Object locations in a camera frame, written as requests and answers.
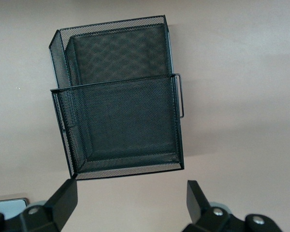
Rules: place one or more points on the black mesh two-tier tray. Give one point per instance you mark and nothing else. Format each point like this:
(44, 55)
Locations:
(125, 120)

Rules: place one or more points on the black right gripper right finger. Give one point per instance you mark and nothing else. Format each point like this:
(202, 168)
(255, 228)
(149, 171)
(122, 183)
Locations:
(200, 207)

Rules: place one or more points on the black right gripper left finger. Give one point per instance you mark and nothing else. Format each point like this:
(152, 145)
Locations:
(55, 207)

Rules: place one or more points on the dark grey flip phone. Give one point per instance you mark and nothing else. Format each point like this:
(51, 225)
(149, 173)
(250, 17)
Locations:
(7, 205)

